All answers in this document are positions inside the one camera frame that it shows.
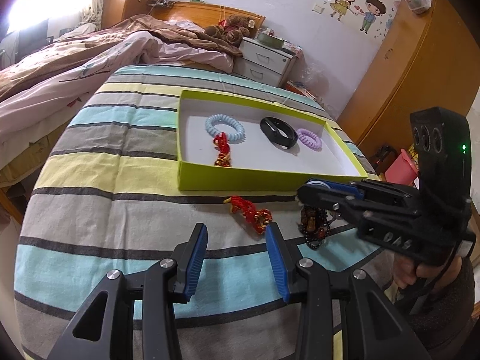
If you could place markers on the brown teddy bear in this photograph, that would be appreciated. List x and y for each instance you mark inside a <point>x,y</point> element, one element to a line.
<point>233,29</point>

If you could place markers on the pink plastic container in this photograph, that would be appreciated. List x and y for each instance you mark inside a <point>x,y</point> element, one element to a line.
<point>403,171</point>

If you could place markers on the striped bed sheet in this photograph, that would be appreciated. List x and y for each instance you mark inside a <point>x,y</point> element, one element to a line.
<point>107,199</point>

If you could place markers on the lime green shallow box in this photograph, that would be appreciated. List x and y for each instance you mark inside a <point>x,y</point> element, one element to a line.
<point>257,164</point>

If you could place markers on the wooden headboard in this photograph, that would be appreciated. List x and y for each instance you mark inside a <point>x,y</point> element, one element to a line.
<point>203,14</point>

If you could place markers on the pink brown duvet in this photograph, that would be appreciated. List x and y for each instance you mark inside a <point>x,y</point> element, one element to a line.
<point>43,91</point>

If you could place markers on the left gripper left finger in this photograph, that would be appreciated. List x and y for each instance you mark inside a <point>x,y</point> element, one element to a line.
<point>189,258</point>

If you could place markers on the wooden wardrobe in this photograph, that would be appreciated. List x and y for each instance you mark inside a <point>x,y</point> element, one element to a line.
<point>428,60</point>

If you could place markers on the right hand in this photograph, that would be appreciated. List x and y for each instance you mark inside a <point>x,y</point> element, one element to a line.
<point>405,273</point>

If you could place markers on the green basin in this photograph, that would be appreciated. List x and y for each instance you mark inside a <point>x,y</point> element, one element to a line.
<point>269,40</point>

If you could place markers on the black fitness band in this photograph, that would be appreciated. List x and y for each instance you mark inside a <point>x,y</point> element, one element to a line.
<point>278,132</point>

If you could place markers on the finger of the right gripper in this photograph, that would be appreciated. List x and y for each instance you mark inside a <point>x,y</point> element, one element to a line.
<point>326,189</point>
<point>327,204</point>

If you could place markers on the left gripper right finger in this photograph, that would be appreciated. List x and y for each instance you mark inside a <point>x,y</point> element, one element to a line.
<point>282,262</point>

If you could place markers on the white bedside cabinet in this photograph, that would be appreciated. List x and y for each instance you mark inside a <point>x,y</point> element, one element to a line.
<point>263,64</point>

